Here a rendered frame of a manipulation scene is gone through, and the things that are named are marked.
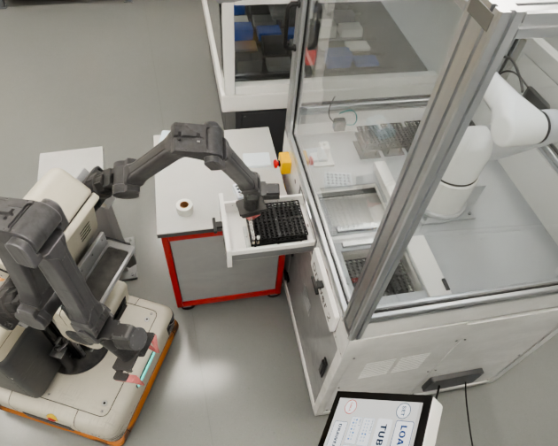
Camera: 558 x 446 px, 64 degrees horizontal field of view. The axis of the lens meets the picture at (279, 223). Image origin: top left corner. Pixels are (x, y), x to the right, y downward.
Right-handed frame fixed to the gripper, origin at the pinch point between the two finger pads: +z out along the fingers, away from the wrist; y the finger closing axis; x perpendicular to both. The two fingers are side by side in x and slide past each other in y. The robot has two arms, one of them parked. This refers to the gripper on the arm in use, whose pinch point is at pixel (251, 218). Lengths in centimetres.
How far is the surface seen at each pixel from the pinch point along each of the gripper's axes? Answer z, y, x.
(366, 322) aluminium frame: -21, 19, -56
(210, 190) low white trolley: 19.2, -9.8, 30.1
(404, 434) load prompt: -34, 11, -87
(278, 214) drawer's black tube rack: 2.9, 11.6, 0.2
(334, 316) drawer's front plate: -6, 15, -48
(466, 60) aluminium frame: -104, 19, -44
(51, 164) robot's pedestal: 21, -75, 65
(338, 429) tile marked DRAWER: -18, 0, -80
